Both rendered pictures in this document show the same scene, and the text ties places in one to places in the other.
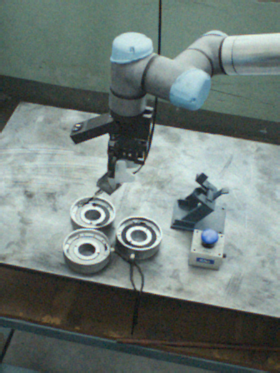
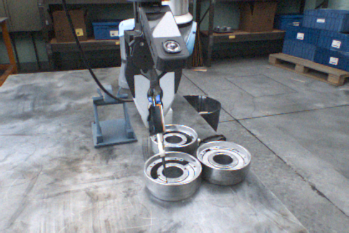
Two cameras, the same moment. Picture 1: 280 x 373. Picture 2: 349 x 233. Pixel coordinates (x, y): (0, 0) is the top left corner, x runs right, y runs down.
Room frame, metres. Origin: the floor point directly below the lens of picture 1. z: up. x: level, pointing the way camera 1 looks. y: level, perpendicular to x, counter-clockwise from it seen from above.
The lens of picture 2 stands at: (1.14, 0.51, 1.14)
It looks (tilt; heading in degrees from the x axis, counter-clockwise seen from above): 26 degrees down; 247
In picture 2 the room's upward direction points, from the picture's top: straight up
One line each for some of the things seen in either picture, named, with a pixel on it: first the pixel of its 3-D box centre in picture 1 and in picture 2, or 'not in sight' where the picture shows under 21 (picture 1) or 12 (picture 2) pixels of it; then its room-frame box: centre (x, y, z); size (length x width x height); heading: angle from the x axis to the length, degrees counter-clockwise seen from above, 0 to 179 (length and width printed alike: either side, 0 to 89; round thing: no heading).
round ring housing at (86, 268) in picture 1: (87, 251); (222, 162); (0.86, 0.10, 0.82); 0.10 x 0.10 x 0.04
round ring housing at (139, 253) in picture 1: (138, 238); (173, 142); (0.92, -0.01, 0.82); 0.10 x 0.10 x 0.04
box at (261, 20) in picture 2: not in sight; (255, 15); (-1.87, -3.33, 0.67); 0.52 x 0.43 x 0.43; 174
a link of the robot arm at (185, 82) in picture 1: (181, 79); not in sight; (0.95, -0.06, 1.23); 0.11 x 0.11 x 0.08; 63
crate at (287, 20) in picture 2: not in sight; (290, 21); (-2.50, -3.27, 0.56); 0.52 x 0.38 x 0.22; 171
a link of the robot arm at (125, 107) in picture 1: (127, 98); not in sight; (0.99, 0.04, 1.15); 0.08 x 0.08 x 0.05
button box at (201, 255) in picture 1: (208, 250); (156, 113); (0.90, -0.17, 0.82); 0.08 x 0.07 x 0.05; 84
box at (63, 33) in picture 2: not in sight; (70, 24); (0.82, -3.62, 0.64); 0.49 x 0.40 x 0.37; 179
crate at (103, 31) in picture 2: not in sight; (113, 28); (0.28, -3.59, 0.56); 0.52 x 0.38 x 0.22; 171
